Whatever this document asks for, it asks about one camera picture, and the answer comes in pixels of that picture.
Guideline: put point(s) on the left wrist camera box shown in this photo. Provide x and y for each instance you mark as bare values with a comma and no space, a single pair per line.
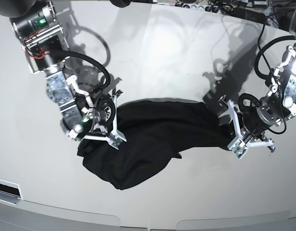
238,147

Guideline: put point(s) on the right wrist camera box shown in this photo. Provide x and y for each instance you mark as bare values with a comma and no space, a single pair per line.
116,138

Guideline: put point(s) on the white slotted table fixture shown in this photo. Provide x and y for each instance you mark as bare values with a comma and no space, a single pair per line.
10,192

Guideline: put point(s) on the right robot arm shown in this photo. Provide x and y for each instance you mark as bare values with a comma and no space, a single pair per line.
36,26

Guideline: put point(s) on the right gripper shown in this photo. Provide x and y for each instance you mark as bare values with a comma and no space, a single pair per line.
100,116

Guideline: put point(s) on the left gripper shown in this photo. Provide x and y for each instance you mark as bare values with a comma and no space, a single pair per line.
256,116

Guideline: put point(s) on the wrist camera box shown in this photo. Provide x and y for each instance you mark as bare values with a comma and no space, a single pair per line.
116,138
238,147

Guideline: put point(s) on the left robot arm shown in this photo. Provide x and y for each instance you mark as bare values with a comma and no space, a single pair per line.
281,79

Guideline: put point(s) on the black t-shirt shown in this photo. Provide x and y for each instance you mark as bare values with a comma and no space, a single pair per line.
155,132

